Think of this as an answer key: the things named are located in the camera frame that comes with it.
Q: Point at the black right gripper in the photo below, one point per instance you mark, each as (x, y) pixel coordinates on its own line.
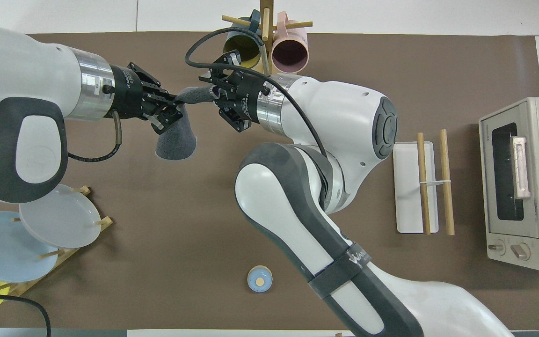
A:
(244, 96)

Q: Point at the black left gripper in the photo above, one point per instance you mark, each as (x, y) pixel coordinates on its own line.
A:
(131, 93)

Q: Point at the purple and grey towel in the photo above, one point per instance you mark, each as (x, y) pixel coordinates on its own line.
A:
(176, 140)

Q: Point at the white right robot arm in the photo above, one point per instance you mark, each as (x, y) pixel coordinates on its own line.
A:
(335, 117)

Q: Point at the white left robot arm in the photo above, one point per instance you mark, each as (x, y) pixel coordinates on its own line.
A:
(17, 70)

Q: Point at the wooden plate rack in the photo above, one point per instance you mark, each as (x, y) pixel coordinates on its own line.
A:
(105, 223)

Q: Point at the white base wooden towel rack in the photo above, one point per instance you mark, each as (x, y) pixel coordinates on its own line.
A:
(407, 187)

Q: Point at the dark teal mug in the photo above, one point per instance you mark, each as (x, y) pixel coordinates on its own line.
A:
(246, 44)

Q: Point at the pink mug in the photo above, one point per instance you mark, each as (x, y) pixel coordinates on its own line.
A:
(289, 54)

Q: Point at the wooden mug tree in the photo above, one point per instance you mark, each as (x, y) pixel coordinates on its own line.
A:
(265, 18)

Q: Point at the brown table mat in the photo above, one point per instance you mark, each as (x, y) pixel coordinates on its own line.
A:
(204, 234)

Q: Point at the grey plate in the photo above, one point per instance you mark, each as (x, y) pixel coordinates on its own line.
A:
(59, 215)

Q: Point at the light blue plate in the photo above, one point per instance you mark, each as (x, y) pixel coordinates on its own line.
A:
(3, 252)

